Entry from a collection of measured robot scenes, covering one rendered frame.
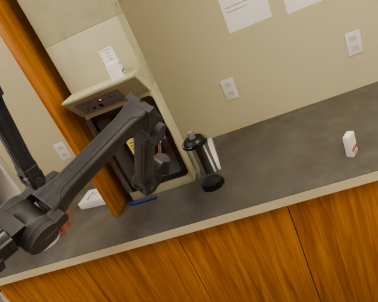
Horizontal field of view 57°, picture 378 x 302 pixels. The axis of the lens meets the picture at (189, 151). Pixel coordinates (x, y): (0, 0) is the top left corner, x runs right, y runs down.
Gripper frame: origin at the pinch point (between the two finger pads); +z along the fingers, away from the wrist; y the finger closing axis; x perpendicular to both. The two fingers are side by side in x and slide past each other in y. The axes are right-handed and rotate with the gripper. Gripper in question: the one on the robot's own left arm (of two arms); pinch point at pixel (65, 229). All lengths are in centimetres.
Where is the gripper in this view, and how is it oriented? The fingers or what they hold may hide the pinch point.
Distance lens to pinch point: 145.9
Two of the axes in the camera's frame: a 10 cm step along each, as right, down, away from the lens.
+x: -9.2, 3.2, 2.3
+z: 3.9, 8.3, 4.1
